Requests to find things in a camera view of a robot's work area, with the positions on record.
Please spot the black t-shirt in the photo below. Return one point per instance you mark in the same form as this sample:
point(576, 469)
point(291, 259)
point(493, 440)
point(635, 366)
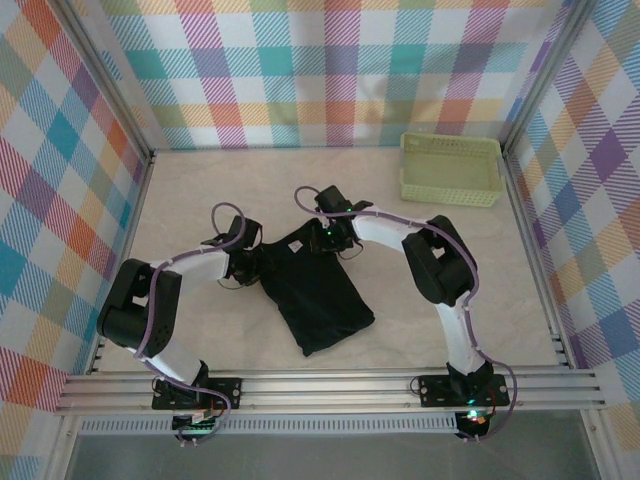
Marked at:
point(315, 300)

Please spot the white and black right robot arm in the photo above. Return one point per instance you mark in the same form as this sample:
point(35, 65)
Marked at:
point(380, 230)

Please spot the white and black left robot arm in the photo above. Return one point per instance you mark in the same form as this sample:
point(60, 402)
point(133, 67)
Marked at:
point(200, 265)

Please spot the pale green plastic basket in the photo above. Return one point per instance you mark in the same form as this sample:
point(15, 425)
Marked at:
point(450, 170)

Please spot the aluminium table side rail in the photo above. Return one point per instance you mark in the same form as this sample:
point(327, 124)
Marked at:
point(127, 225)
point(537, 260)

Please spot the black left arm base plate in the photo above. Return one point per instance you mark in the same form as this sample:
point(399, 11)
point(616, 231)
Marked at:
point(230, 387)

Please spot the long aluminium mounting rail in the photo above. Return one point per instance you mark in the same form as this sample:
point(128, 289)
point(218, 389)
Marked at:
point(325, 392)

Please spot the aluminium frame post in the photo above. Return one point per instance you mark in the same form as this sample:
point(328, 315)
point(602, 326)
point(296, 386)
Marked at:
point(107, 85)
point(542, 75)

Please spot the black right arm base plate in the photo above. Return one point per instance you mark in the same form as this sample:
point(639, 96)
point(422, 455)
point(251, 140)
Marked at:
point(435, 390)

